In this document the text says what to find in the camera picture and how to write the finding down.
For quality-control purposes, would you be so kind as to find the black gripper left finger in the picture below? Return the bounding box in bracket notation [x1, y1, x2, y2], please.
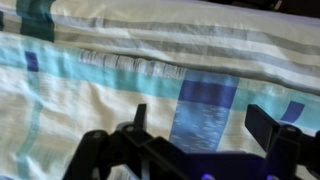
[62, 103, 189, 180]

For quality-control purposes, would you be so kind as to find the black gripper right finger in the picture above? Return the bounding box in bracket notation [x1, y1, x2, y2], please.
[244, 103, 320, 180]

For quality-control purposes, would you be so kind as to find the blue plaid duvet cover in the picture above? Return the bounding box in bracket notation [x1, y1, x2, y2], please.
[0, 31, 320, 180]

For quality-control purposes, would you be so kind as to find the striped bed sheet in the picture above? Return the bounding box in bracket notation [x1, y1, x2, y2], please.
[0, 0, 320, 96]

